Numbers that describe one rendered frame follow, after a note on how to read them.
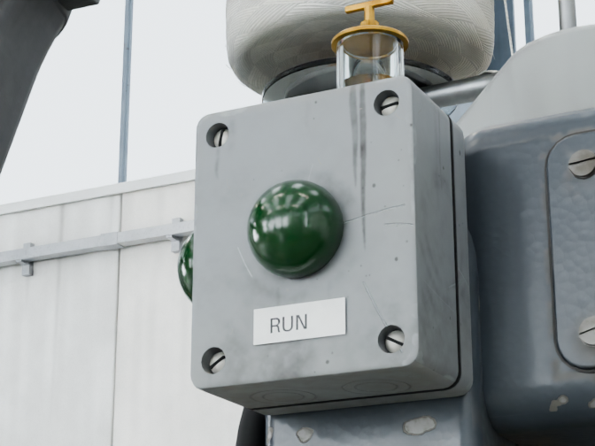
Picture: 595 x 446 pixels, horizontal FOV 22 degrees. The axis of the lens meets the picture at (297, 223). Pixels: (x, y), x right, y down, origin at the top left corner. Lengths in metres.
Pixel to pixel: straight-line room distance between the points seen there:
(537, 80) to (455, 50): 0.29
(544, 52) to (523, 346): 0.19
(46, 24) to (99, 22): 6.62
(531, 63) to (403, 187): 0.20
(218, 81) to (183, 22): 0.40
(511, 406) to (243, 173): 0.11
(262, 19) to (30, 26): 0.16
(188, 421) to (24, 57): 5.72
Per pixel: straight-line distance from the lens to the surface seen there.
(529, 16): 6.51
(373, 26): 0.56
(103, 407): 6.89
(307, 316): 0.45
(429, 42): 0.91
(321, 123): 0.47
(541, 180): 0.49
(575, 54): 0.63
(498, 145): 0.50
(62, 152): 7.44
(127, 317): 6.93
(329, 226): 0.44
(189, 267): 0.48
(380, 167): 0.45
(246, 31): 0.90
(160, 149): 7.12
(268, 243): 0.44
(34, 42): 0.97
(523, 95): 0.64
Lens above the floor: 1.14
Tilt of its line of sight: 19 degrees up
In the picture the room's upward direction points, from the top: straight up
